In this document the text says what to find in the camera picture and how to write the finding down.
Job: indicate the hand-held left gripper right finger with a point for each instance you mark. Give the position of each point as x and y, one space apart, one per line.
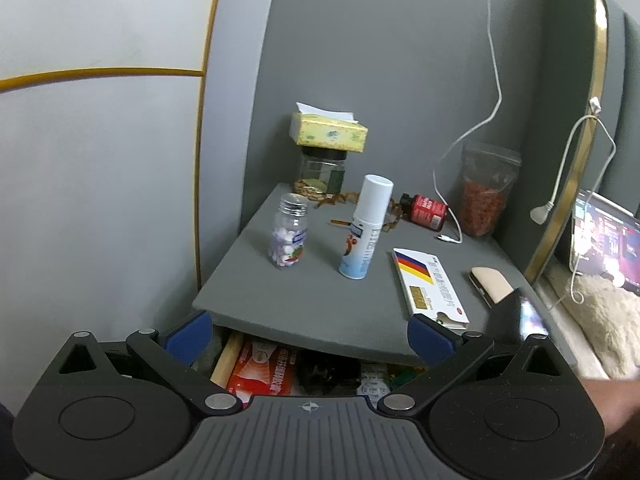
430 340

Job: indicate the red and white box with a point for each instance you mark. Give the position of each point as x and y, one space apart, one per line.
260 370

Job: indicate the red supplement bottle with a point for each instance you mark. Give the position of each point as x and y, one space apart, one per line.
425 210

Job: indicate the person's right forearm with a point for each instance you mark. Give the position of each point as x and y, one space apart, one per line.
615 405

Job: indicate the clear bag of red berries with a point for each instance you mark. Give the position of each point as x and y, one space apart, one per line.
487 200

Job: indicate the glass jar with black lid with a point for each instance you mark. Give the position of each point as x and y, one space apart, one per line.
322 172

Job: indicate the white striped medicine box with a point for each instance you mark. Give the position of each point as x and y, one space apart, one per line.
430 285

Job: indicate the grey upholstered nightstand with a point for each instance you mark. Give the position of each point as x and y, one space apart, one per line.
320 300

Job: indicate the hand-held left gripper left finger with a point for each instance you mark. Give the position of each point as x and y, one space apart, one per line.
185 337

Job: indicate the brown wavy hair band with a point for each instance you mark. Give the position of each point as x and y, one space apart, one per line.
395 220

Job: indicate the black object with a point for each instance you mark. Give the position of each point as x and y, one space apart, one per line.
327 372

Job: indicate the open laptop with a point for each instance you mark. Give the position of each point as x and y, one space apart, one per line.
607 240

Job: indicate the clear pill bottle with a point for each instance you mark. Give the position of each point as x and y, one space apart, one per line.
287 240

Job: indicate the white spray bottle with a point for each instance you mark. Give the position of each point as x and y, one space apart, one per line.
365 230

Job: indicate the beige and black case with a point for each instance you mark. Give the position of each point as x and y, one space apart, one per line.
492 285

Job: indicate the bed with beige sheet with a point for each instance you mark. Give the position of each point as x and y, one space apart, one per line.
555 295

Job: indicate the white pouch with green print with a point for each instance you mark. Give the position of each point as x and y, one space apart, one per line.
374 382

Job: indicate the cream fluffy blanket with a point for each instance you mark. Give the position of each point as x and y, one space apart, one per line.
607 325

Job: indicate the yellow tissue box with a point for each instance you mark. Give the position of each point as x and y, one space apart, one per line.
327 132

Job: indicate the grey headboard with gold trim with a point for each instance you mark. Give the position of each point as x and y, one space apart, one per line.
575 60

